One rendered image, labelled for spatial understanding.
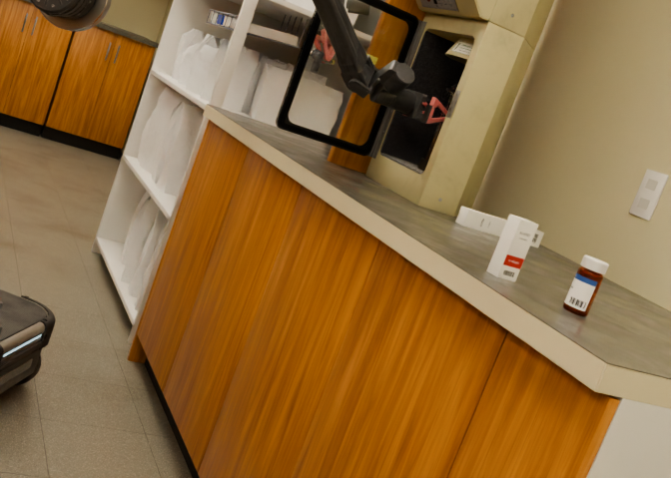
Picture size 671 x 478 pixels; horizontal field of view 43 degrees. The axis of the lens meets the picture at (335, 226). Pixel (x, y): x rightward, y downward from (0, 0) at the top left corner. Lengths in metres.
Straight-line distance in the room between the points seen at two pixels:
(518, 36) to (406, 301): 0.86
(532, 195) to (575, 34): 0.47
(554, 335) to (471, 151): 1.03
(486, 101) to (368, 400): 0.88
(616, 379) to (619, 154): 1.20
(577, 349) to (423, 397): 0.38
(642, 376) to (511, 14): 1.19
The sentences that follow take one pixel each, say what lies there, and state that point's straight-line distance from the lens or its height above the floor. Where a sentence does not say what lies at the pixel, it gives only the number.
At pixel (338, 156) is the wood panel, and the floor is 0.96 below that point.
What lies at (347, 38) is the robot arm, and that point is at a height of 1.26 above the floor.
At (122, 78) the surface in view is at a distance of 6.95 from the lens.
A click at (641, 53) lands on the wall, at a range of 2.36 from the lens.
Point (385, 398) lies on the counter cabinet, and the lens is 1.56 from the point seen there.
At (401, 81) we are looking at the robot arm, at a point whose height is 1.21.
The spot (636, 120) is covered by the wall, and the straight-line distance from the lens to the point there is 2.28.
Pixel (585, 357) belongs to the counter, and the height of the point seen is 0.93.
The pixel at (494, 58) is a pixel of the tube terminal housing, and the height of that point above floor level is 1.34.
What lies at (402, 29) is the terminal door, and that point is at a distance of 2.36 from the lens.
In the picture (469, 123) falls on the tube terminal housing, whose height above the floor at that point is 1.17.
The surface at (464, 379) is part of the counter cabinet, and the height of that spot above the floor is 0.79.
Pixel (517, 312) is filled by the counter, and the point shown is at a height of 0.93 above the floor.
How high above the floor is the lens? 1.14
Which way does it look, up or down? 9 degrees down
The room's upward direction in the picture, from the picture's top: 20 degrees clockwise
